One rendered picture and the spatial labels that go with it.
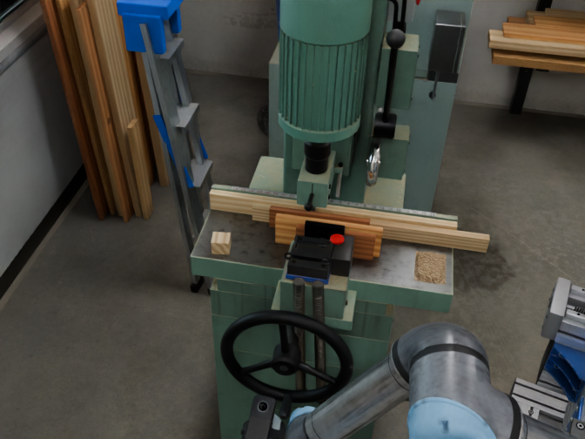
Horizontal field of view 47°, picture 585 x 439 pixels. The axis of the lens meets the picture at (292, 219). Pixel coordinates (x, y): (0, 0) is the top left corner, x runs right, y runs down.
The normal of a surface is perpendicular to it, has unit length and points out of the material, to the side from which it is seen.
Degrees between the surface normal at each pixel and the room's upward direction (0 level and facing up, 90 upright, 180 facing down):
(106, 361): 0
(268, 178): 0
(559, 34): 0
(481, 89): 90
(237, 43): 90
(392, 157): 90
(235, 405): 90
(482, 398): 25
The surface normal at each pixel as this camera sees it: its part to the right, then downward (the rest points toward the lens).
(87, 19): 0.98, 0.11
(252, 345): -0.18, 0.63
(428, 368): -0.62, -0.66
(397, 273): 0.03, -0.76
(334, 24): 0.14, 0.64
